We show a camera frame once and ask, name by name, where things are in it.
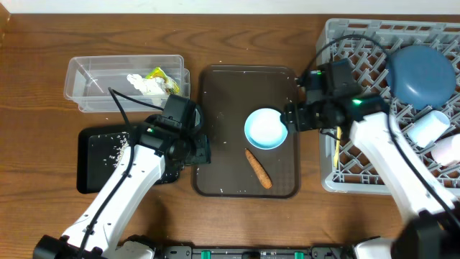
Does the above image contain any pink white cup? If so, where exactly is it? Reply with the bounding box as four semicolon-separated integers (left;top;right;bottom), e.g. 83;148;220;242
431;134;460;166

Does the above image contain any orange carrot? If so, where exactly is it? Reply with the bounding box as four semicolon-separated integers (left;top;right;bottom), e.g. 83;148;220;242
244;148;272;189

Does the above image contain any black waste bin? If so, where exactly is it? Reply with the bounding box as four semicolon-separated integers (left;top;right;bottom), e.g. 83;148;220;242
76;124;180;195

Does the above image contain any dark brown serving tray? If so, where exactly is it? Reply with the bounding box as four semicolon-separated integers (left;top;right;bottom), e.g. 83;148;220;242
192;65;300;199

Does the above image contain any cream plastic spoon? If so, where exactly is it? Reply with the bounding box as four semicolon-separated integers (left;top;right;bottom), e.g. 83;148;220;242
333;127;342;169

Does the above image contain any light blue rice bowl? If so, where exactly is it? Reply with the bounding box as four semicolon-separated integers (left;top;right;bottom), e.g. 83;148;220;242
244;108;288;150

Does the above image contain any dark blue plate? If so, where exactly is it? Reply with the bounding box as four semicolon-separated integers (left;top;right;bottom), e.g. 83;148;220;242
386;45;456;110

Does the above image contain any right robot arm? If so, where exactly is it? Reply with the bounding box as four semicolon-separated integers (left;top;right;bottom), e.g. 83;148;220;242
280;60;459;258

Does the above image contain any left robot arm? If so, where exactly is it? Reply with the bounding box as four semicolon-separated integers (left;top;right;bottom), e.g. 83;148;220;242
32;95;211;259

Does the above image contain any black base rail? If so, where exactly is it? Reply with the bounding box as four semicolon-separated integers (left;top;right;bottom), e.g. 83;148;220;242
154;245;355;259

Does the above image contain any grey dishwasher rack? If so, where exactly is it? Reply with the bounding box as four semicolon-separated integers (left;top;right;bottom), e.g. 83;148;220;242
316;18;459;196

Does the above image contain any clear plastic waste bin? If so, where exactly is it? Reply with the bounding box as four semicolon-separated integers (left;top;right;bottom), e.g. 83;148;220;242
64;55;190;113

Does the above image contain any yellow green snack wrapper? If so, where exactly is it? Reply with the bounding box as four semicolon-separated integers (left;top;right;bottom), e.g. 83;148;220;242
145;67;180;94

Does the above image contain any light blue cup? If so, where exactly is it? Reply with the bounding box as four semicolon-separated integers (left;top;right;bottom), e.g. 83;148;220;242
408;110;450;148

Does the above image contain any pile of white rice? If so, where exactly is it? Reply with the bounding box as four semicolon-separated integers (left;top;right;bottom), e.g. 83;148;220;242
88;132;129;172

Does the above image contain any white tissue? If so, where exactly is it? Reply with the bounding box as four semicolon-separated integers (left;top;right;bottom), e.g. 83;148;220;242
126;74;166;95

